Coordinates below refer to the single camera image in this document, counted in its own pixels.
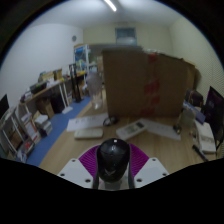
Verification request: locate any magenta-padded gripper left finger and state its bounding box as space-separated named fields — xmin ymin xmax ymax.
xmin=57 ymin=145 xmax=101 ymax=190

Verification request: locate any black computer mouse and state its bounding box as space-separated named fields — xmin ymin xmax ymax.
xmin=95 ymin=138 xmax=132 ymax=184

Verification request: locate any long blue box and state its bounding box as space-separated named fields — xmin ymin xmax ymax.
xmin=182 ymin=99 xmax=207 ymax=125

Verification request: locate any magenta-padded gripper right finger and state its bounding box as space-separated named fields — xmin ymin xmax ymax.
xmin=128 ymin=143 xmax=170 ymax=190

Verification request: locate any small flat white case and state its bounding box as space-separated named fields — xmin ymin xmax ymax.
xmin=73 ymin=127 xmax=105 ymax=140

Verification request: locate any white remote control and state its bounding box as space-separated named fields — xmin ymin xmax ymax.
xmin=115 ymin=119 xmax=148 ymax=141

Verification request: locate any dark bag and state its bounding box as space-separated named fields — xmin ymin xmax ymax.
xmin=184 ymin=88 xmax=204 ymax=108

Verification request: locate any coiled black cable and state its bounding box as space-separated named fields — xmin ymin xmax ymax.
xmin=102 ymin=115 xmax=119 ymax=128

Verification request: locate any wall window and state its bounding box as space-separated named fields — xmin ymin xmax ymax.
xmin=114 ymin=27 xmax=138 ymax=46

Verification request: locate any white paper sheet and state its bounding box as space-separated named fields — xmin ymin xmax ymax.
xmin=66 ymin=113 xmax=109 ymax=132
xmin=141 ymin=118 xmax=182 ymax=141

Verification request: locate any ceiling light strip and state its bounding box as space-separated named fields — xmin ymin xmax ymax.
xmin=103 ymin=0 xmax=118 ymax=13

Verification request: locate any large brown cardboard box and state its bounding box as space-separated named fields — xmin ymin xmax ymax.
xmin=101 ymin=49 xmax=197 ymax=118

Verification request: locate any cluttered shelf unit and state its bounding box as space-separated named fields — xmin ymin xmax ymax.
xmin=0 ymin=68 xmax=73 ymax=164

